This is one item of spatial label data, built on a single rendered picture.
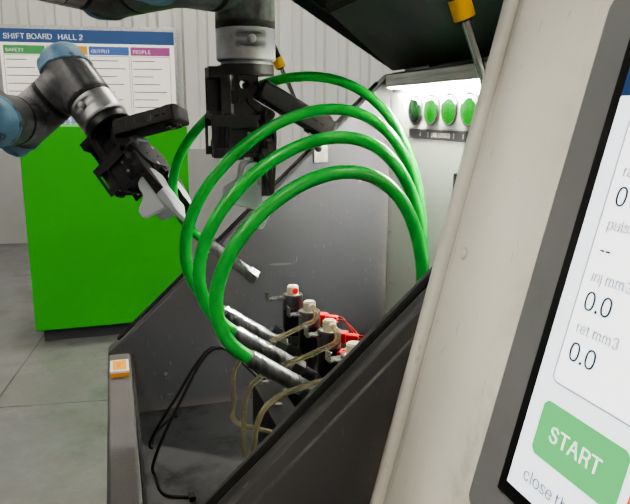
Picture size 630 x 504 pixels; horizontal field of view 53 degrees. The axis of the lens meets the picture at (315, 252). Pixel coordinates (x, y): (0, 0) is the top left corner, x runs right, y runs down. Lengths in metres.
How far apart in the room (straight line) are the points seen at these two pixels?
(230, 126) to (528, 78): 0.42
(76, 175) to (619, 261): 3.78
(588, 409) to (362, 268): 0.92
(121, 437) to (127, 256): 3.22
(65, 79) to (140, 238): 3.04
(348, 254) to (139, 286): 3.00
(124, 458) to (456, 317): 0.51
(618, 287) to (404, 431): 0.26
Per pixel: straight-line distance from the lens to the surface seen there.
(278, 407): 0.90
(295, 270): 1.22
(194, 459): 1.09
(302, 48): 7.35
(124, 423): 0.96
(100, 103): 1.05
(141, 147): 1.01
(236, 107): 0.83
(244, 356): 0.64
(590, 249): 0.41
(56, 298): 4.18
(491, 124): 0.53
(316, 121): 0.85
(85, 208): 4.06
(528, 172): 0.48
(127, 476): 0.84
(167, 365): 1.23
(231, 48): 0.82
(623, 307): 0.38
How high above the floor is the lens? 1.37
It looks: 12 degrees down
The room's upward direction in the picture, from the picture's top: straight up
